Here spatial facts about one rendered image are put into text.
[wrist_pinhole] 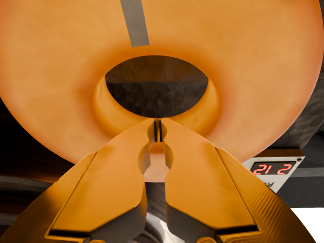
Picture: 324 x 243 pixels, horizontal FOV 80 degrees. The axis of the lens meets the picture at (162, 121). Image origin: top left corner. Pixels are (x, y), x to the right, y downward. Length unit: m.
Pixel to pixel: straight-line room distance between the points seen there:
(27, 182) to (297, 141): 0.42
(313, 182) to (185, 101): 9.30
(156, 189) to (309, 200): 8.79
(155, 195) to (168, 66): 0.16
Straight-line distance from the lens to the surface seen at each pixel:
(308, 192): 9.17
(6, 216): 0.24
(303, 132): 0.43
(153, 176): 0.16
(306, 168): 6.13
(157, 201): 0.27
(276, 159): 0.44
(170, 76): 0.21
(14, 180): 0.21
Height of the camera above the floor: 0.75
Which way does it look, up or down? 44 degrees up
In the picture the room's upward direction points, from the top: 178 degrees clockwise
